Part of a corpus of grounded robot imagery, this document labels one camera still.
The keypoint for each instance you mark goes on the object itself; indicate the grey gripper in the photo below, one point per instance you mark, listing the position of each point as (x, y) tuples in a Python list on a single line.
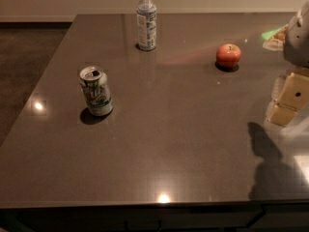
[(297, 43)]

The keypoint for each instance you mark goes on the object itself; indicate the blue plastic water bottle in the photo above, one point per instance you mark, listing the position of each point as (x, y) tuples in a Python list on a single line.
[(146, 24)]

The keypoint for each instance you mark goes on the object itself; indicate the snack bag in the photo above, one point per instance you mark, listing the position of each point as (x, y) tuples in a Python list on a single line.
[(274, 40)]

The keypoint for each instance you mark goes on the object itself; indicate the red apple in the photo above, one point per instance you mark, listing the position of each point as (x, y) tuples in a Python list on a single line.
[(228, 55)]

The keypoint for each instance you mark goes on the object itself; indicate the green white soda can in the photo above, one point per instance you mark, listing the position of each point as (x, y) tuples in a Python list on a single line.
[(94, 84)]

